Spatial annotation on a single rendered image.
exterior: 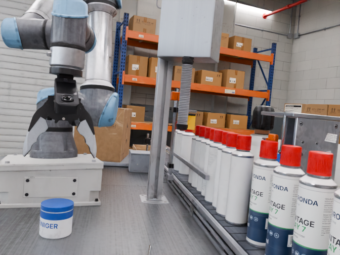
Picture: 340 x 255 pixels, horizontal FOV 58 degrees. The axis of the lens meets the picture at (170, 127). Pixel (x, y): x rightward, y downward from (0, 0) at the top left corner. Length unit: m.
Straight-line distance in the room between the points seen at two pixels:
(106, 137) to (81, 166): 0.65
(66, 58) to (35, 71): 4.59
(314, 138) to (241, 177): 0.18
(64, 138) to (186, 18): 0.54
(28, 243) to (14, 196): 0.24
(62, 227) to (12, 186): 0.25
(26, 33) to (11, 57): 4.48
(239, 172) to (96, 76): 0.58
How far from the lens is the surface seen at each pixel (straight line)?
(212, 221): 0.76
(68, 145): 1.07
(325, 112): 4.50
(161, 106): 1.00
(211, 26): 0.92
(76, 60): 0.72
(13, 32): 0.87
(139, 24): 4.94
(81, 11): 0.74
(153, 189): 1.02
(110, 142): 1.56
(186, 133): 1.21
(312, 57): 6.93
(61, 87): 0.69
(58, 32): 0.73
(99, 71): 1.07
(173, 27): 0.96
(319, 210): 0.50
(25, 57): 5.33
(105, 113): 1.02
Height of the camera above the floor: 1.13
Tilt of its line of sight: 3 degrees down
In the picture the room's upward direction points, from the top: 5 degrees clockwise
